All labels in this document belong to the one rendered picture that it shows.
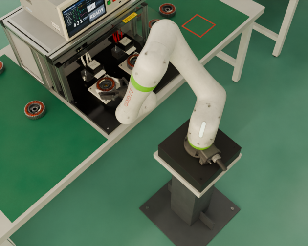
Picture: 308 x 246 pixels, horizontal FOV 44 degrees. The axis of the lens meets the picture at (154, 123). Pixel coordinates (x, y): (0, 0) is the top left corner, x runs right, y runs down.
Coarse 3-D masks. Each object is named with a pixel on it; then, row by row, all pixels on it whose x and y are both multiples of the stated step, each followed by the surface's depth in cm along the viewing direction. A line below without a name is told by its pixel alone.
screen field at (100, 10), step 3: (102, 6) 195; (96, 9) 193; (99, 9) 195; (102, 9) 196; (93, 12) 193; (96, 12) 194; (99, 12) 196; (102, 12) 198; (90, 15) 192; (93, 15) 194; (96, 15) 195; (99, 15) 197; (90, 18) 193; (93, 18) 195
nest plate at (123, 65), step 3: (126, 60) 228; (123, 63) 227; (126, 63) 227; (132, 63) 227; (120, 66) 226; (123, 66) 226; (126, 66) 226; (123, 69) 225; (126, 69) 224; (129, 69) 224; (129, 72) 223
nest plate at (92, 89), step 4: (104, 76) 222; (108, 76) 222; (116, 84) 218; (88, 88) 217; (92, 88) 217; (116, 88) 216; (92, 92) 215; (96, 92) 215; (96, 96) 214; (104, 100) 212; (108, 100) 212
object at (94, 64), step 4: (84, 56) 215; (84, 60) 213; (88, 60) 213; (92, 60) 210; (80, 64) 212; (88, 64) 208; (92, 64) 208; (96, 64) 208; (100, 64) 208; (84, 68) 212; (88, 68) 208; (92, 68) 206; (96, 68) 207; (100, 68) 210; (92, 72) 208; (96, 72) 209; (100, 72) 210; (104, 72) 210; (96, 76) 209; (100, 76) 210
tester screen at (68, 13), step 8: (88, 0) 185; (96, 0) 189; (72, 8) 180; (80, 8) 184; (96, 8) 193; (64, 16) 179; (72, 16) 183; (80, 16) 187; (88, 16) 192; (72, 24) 186; (80, 24) 190
